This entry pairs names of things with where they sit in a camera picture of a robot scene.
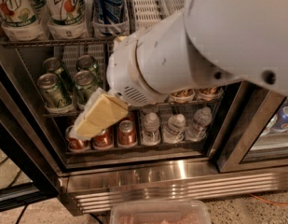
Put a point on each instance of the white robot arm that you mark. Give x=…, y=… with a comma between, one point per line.
x=208, y=43

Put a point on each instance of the red can front middle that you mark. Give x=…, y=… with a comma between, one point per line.
x=103, y=140

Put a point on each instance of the blue can right compartment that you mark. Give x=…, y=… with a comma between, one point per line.
x=281, y=124

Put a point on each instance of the gold can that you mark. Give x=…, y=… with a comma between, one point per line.
x=210, y=91
x=183, y=93

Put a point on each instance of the green can back right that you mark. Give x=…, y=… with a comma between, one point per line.
x=89, y=63

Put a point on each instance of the red can front left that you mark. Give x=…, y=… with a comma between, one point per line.
x=75, y=145

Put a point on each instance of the green can front right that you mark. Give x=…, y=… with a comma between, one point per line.
x=86, y=84

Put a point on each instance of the clear plastic container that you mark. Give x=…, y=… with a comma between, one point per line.
x=160, y=212

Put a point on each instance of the water bottle middle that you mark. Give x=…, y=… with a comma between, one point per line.
x=174, y=129

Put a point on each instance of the red can front right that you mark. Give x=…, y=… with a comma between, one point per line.
x=126, y=133

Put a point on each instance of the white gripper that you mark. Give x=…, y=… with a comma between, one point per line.
x=123, y=70

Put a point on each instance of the green can back left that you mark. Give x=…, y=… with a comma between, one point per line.
x=57, y=67

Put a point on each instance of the gold can front middle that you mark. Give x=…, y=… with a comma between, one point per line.
x=183, y=93

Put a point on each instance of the gold can front right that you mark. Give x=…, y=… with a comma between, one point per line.
x=210, y=91

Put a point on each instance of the green can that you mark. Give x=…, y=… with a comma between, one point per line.
x=89, y=63
x=53, y=91
x=86, y=84
x=57, y=67

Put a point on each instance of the white slotted tray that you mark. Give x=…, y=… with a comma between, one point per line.
x=146, y=13

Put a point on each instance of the red can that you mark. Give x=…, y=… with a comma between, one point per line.
x=126, y=133
x=103, y=140
x=75, y=145

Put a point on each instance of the stainless steel fridge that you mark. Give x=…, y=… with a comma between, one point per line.
x=240, y=152

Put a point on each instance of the green can front left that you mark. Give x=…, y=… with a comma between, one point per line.
x=53, y=91

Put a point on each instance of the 7up zero can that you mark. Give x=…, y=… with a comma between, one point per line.
x=65, y=12
x=17, y=13

